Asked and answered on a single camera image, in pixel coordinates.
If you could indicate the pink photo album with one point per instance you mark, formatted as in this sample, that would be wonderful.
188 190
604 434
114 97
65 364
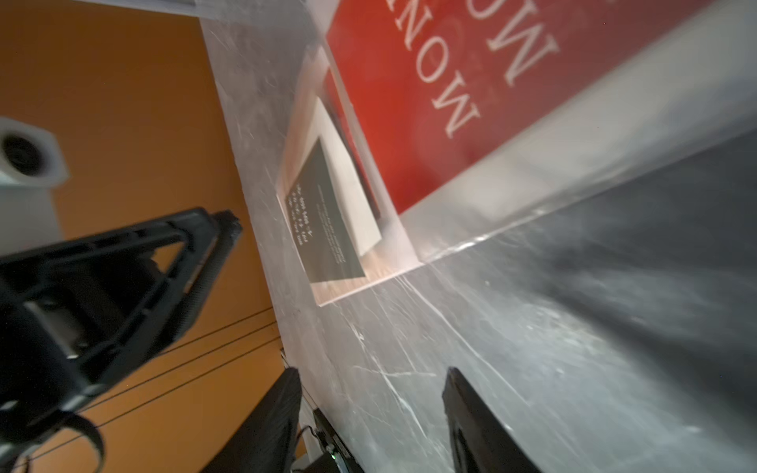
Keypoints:
692 87

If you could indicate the red money card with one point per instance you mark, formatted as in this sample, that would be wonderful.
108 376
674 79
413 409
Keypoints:
437 86

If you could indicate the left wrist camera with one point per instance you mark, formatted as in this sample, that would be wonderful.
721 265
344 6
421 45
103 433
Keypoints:
32 165

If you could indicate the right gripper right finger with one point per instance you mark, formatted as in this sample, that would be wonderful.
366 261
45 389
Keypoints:
479 442

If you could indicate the green card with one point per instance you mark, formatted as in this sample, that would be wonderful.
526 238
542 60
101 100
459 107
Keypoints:
317 226
354 205

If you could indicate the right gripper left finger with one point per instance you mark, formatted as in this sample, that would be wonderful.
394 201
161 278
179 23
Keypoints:
267 440

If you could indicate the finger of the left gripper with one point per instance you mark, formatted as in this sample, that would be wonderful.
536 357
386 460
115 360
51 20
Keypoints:
79 317

